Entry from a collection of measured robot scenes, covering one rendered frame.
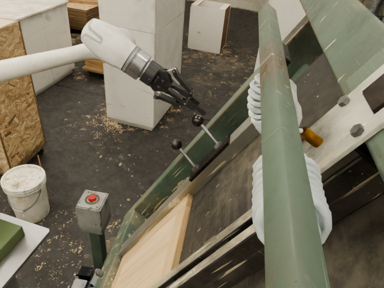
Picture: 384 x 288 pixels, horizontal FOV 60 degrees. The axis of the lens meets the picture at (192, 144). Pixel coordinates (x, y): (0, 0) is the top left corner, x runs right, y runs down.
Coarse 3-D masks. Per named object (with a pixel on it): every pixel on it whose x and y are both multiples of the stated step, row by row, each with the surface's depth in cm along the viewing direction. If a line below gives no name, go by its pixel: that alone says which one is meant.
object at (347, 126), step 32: (288, 64) 36; (256, 96) 40; (352, 96) 45; (256, 128) 44; (320, 128) 47; (352, 128) 40; (320, 160) 43; (352, 160) 43; (352, 192) 46; (192, 256) 68; (224, 256) 58; (256, 256) 57
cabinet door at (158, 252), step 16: (176, 208) 113; (160, 224) 118; (176, 224) 104; (144, 240) 124; (160, 240) 110; (176, 240) 96; (128, 256) 131; (144, 256) 114; (160, 256) 101; (176, 256) 91; (128, 272) 120; (144, 272) 105; (160, 272) 94
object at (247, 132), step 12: (240, 132) 95; (252, 132) 94; (240, 144) 97; (228, 156) 100; (216, 168) 103; (204, 180) 107; (180, 192) 112; (192, 192) 110; (168, 204) 116; (156, 216) 121; (144, 228) 125; (132, 240) 131; (120, 252) 136
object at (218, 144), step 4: (196, 116) 102; (200, 116) 102; (192, 120) 102; (196, 120) 101; (200, 120) 102; (196, 124) 102; (200, 124) 102; (204, 128) 102; (208, 132) 102; (212, 136) 101; (216, 140) 101; (216, 144) 101; (220, 144) 100; (216, 148) 101
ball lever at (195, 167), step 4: (176, 140) 109; (180, 140) 110; (172, 144) 108; (176, 144) 108; (180, 144) 108; (172, 148) 109; (176, 148) 108; (180, 148) 109; (184, 152) 109; (184, 156) 109; (188, 160) 108; (192, 164) 108; (196, 168) 106
